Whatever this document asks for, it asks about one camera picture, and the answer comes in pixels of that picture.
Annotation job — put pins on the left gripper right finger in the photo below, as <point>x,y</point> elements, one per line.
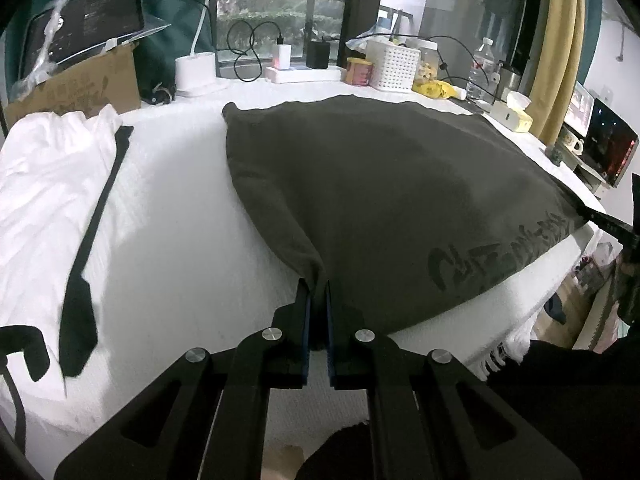
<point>360,359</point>

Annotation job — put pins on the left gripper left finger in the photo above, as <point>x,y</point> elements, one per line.
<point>276,358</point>

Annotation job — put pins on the dark olive grey garment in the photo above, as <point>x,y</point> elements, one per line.
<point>393,209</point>

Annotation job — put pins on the yellow snack bag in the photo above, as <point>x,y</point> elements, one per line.
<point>438,90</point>

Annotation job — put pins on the small dark green object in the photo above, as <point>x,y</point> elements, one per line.
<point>554,154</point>

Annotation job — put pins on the white power strip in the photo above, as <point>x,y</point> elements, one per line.
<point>297,74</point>

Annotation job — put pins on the clear snack jar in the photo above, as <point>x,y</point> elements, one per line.
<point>428,66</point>

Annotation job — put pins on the red yellow snack can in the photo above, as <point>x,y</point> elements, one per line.
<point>358,72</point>

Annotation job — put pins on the yellow tissue box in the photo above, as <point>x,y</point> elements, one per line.
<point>511,112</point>

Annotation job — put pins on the white perforated basket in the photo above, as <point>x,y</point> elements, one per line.
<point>393,67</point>

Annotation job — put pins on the clear water bottle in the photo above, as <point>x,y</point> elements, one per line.
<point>481,71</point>

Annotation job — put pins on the white desk lamp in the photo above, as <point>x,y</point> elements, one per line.
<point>196,73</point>

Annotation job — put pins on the white mug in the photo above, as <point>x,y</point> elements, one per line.
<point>572,143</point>

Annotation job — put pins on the cardboard box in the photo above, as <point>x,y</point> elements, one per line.
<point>108,78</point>

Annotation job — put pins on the monitor with dark screen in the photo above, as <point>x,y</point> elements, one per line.
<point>609,144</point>

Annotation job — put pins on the yellow curtain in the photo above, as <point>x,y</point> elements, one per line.
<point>557,68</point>

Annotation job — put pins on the tablet with dark screen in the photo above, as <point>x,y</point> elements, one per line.
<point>87,24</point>

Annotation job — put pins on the white garment with black strap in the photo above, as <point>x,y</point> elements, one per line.
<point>53,170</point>

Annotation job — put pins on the white charger with black cable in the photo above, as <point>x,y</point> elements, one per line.
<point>281,52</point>

